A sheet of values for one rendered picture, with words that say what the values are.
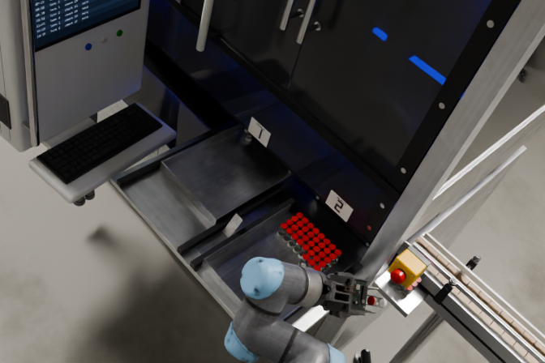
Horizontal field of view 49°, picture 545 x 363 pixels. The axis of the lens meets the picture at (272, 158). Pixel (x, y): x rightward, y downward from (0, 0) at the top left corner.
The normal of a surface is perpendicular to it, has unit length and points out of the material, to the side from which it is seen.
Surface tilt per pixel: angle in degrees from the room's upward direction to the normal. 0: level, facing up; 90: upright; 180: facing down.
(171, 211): 0
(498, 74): 90
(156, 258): 0
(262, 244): 0
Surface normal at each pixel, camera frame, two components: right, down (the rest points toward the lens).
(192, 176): 0.23, -0.66
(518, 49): -0.70, 0.39
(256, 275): -0.73, -0.28
